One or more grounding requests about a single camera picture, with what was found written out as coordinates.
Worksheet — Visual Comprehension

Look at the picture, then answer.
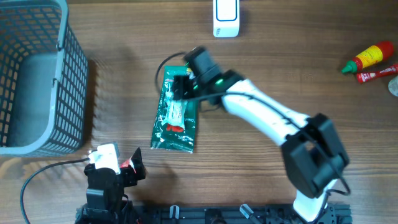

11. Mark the small red box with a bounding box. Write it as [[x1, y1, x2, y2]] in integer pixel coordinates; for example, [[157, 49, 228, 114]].
[[356, 63, 397, 84]]

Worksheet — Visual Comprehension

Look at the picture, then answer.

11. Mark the left black camera cable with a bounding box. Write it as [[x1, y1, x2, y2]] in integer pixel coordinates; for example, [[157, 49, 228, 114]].
[[19, 157, 91, 224]]

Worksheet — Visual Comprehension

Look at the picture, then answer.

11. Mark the green 3M glove package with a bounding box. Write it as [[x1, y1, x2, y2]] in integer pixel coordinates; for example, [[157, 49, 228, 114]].
[[150, 65, 197, 153]]

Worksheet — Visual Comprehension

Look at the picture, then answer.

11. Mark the right black camera cable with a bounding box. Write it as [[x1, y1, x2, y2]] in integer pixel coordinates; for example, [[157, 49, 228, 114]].
[[154, 52, 351, 218]]

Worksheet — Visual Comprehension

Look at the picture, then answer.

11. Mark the grey plastic mesh basket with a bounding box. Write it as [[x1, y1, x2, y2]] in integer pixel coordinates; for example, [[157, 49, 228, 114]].
[[1, 0, 89, 157]]

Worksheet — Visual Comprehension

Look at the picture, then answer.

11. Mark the green lid jar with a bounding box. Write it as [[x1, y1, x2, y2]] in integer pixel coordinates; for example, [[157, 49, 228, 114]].
[[388, 77, 398, 96]]

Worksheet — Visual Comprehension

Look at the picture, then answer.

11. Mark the black camera cable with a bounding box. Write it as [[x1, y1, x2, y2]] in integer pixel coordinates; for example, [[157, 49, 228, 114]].
[[154, 52, 351, 218], [19, 157, 91, 224]]

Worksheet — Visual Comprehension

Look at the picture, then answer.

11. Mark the light green wipes packet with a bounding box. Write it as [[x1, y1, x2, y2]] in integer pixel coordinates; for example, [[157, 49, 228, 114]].
[[162, 91, 187, 129]]

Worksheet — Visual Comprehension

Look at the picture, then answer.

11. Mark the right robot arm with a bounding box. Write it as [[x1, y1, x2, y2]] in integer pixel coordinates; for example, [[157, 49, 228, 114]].
[[172, 46, 351, 223]]

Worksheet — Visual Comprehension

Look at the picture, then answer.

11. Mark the white barcode scanner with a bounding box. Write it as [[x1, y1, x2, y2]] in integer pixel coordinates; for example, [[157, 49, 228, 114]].
[[213, 0, 240, 38]]

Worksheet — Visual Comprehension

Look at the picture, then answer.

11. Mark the red chili sauce bottle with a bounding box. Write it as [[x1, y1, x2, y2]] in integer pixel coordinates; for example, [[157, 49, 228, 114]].
[[341, 40, 395, 74]]

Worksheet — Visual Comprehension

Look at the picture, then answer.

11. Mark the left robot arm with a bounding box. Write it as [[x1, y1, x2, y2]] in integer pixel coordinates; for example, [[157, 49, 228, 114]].
[[75, 148, 146, 224]]

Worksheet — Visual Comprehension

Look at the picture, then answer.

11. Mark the small red sachet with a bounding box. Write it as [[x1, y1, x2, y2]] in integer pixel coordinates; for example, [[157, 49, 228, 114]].
[[120, 157, 137, 174]]

